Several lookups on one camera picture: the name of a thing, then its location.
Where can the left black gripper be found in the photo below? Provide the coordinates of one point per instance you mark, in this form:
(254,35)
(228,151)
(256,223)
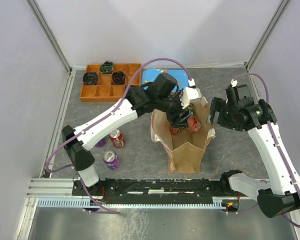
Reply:
(177,121)

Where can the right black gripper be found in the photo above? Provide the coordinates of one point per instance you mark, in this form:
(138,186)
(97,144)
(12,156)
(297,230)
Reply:
(218,105)

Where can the red coke can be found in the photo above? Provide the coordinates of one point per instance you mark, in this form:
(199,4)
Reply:
(175,130)
(193,124)
(117,138)

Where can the brown canvas tote bag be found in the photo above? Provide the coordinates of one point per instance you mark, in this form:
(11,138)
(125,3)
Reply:
(185,150)

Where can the red coke can front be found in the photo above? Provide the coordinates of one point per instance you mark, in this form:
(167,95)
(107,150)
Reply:
(117,138)

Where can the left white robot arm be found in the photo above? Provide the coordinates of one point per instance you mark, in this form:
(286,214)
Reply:
(139,100)

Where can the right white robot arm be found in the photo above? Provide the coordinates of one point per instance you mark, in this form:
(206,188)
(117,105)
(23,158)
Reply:
(282,194)

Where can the blue patterned cloth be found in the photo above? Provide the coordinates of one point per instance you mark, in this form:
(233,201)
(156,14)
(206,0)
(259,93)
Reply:
(150,74)

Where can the dark rolled sock middle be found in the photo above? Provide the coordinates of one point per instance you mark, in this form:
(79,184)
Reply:
(118,78)

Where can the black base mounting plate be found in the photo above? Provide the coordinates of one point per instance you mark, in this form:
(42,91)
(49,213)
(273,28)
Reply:
(161,191)

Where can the purple fanta can front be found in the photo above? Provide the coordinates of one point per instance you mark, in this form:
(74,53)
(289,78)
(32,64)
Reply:
(110,158)

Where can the purple fanta can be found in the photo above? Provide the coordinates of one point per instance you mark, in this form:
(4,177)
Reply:
(110,158)
(101,143)

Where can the purple fanta can left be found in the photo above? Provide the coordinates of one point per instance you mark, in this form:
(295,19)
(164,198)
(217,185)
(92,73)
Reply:
(101,143)

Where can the orange wooden divider tray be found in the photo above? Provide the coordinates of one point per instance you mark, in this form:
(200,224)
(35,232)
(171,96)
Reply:
(104,90)

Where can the dark rolled sock top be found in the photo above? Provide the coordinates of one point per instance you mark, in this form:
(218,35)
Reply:
(106,68)

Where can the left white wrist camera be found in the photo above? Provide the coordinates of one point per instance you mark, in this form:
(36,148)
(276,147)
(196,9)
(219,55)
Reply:
(190,94)

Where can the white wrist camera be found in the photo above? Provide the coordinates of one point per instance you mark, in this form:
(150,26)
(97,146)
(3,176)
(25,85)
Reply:
(190,94)
(233,83)

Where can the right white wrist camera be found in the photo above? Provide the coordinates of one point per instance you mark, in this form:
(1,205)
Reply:
(233,83)

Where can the light blue cable duct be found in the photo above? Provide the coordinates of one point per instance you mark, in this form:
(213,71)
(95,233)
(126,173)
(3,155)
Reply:
(86,203)

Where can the right aluminium corner post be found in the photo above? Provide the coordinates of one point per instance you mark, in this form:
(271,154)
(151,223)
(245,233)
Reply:
(279,12)

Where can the aluminium corner post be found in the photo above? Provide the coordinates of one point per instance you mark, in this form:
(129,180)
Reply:
(39,16)
(279,12)

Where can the left aluminium corner post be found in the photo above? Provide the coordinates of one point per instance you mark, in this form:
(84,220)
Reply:
(39,16)

